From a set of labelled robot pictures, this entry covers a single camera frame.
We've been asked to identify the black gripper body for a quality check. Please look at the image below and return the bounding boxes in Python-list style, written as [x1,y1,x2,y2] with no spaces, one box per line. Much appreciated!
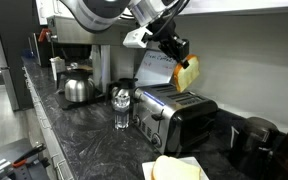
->
[146,19,191,63]

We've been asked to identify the toast bread slice orange crust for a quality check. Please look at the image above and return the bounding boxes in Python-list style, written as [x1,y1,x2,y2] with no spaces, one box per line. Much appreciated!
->
[151,154,203,180]
[172,54,201,94]

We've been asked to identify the stainless steel four-slot toaster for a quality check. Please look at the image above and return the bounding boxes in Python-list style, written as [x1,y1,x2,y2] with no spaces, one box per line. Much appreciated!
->
[131,83,219,156]

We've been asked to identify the bread slices on plate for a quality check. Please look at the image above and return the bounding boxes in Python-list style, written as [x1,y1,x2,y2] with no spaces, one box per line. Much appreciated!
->
[141,155,211,180]

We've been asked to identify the handwritten whiteboard sign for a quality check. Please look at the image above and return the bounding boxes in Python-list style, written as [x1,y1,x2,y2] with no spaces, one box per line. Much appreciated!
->
[133,49,179,89]

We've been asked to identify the steel commercial coffee brewer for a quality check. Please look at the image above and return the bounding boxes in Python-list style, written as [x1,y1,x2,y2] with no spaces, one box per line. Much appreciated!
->
[46,14,146,96]

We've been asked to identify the large steel coffee carafe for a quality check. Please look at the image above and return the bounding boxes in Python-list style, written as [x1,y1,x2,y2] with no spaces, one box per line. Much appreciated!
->
[56,67,97,104]

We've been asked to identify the dark lidded jar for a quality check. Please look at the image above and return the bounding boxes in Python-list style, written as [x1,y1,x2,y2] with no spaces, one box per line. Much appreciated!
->
[231,116,280,180]

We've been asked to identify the white packet holder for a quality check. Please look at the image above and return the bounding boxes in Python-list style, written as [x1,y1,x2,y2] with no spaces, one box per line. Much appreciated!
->
[49,56,67,82]

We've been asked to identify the dark tall cabinet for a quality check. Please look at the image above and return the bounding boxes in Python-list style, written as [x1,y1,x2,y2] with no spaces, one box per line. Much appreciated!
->
[0,0,37,112]

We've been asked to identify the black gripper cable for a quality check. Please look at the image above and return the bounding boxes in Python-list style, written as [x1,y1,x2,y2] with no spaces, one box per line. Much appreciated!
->
[150,0,189,36]

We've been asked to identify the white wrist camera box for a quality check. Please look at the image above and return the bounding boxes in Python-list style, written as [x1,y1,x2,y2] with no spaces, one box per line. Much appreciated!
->
[122,26,154,50]

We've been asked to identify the red handled pliers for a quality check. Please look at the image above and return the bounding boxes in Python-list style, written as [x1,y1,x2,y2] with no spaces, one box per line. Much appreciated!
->
[11,142,48,169]

